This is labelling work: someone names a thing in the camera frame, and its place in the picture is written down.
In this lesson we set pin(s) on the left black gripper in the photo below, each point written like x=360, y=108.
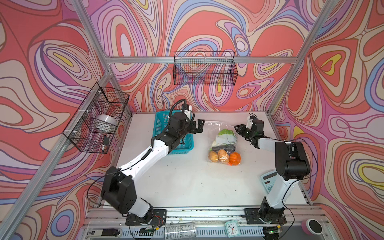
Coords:
x=198, y=126

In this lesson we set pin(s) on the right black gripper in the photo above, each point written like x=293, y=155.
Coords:
x=239, y=129

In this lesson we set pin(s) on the teal plastic basket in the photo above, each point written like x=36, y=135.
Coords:
x=161, y=120

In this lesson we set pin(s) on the black eggplant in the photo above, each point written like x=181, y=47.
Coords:
x=227, y=148

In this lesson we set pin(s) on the green lettuce leaf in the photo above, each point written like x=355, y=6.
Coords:
x=225, y=137

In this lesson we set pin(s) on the clear zip top bag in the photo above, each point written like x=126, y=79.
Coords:
x=213, y=128

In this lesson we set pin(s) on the brown potato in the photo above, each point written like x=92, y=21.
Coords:
x=223, y=156

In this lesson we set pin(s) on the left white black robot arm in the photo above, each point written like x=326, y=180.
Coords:
x=119, y=188

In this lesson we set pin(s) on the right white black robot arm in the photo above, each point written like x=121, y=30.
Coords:
x=291, y=164

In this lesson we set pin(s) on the teal calculator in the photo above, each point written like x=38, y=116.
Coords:
x=268, y=180

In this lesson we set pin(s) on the small teal alarm clock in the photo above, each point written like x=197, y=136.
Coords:
x=232, y=228

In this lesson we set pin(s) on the silver drink can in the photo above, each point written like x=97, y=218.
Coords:
x=180, y=232

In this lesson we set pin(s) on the back black wire basket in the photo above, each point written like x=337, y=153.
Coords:
x=205, y=68

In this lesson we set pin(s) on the black wire basket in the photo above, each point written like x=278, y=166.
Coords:
x=205, y=68
x=81, y=131

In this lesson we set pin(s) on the left black wire basket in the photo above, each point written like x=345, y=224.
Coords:
x=81, y=131

